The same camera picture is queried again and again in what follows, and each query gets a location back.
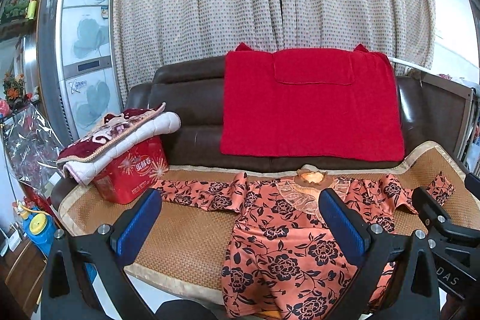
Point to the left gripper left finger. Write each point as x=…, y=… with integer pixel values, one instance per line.
x=133, y=227

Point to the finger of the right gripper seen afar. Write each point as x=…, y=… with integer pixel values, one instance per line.
x=429, y=211

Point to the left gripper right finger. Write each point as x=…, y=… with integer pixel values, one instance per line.
x=347, y=227

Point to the orange black floral garment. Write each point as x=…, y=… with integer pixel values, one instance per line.
x=281, y=256

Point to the red gift box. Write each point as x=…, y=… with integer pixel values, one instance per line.
x=128, y=176

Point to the blue yellow plastic jug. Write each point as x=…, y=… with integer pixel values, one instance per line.
x=39, y=228

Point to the folded maroon white quilt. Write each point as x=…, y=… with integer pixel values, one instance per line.
x=115, y=135

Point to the wooden cabinet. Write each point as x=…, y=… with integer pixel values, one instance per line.
x=22, y=271

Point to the red knitted blanket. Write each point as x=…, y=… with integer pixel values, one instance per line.
x=311, y=102

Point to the clear plastic wrapped table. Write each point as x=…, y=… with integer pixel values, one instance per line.
x=32, y=149

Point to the dark brown leather sofa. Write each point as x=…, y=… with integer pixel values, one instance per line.
x=432, y=109

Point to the white floral air conditioner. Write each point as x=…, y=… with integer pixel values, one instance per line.
x=77, y=66

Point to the orange artificial flower bouquet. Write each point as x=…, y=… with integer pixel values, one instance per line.
x=14, y=91

